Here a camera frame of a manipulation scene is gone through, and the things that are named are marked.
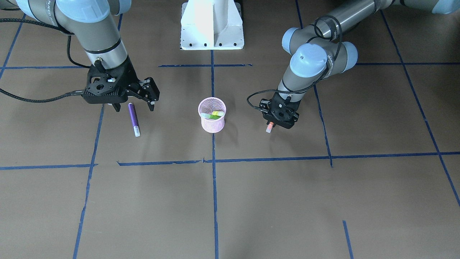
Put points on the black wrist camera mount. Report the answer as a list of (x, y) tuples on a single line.
[(282, 112), (89, 98)]

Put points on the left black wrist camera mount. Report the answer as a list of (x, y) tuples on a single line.
[(282, 112)]

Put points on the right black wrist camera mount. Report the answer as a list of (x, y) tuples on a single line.
[(89, 98)]

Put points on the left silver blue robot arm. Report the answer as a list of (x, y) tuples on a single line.
[(318, 50)]

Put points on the orange highlighter pen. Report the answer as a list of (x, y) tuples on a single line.
[(270, 126)]

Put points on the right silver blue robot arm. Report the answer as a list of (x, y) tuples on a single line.
[(91, 21)]

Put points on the pink mesh pen holder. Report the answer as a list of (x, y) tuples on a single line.
[(208, 105)]

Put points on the green highlighter pen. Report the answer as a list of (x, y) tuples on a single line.
[(209, 116)]

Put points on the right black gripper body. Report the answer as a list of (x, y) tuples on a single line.
[(131, 77)]

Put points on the purple highlighter pen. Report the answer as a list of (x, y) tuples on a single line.
[(134, 119)]

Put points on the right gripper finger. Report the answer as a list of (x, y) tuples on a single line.
[(116, 106), (149, 92)]

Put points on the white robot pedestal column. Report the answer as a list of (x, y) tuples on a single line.
[(212, 25)]

